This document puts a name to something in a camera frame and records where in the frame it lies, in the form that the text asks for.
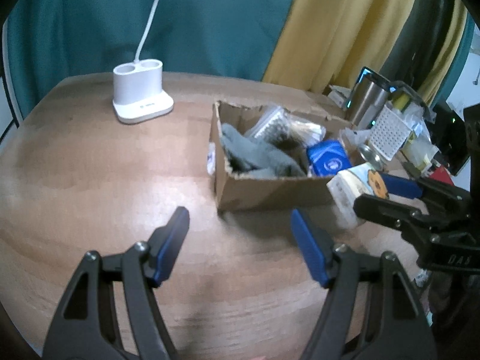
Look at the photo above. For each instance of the brown cardboard box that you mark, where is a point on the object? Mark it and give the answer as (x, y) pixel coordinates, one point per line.
(239, 192)

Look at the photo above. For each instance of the blue tissue pack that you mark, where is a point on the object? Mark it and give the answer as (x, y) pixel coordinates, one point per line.
(327, 158)

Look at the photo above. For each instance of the silver tin can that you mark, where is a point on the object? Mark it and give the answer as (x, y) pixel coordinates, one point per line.
(372, 157)

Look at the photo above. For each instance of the cartoon tissue pack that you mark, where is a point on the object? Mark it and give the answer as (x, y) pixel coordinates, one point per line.
(349, 184)

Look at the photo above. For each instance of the white desk lamp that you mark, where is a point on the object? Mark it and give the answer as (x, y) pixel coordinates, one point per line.
(138, 93)

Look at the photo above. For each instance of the grey plush toy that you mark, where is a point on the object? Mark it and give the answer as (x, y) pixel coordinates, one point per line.
(256, 158)

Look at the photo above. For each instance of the clear snack bag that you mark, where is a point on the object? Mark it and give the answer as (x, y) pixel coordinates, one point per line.
(352, 139)

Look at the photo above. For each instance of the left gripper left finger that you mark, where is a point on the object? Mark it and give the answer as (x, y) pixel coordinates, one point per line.
(85, 324)

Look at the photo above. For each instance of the red box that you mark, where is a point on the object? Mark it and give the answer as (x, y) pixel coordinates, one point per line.
(441, 174)

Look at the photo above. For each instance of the clear plastic bags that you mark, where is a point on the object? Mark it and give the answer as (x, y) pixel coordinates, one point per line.
(418, 149)

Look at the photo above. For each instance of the white perforated basket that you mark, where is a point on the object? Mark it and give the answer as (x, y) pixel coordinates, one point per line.
(388, 134)

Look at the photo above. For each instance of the teal curtain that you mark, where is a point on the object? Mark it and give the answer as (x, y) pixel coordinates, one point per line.
(50, 40)

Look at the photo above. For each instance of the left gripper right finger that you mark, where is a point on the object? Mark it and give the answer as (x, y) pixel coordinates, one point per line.
(394, 326)

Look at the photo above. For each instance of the yellow curtain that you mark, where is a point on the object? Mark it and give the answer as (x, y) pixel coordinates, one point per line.
(328, 41)

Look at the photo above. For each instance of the stainless steel tumbler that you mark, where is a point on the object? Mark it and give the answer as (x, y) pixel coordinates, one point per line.
(368, 95)

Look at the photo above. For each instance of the black flat device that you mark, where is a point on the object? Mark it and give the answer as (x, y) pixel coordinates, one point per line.
(449, 136)

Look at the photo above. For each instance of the cotton swabs bag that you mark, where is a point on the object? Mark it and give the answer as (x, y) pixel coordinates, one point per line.
(278, 127)

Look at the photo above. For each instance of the yellow green sponge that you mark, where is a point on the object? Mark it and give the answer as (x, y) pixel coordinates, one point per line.
(400, 101)

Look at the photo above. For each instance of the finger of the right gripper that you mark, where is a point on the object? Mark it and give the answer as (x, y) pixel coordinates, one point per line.
(393, 209)
(424, 188)

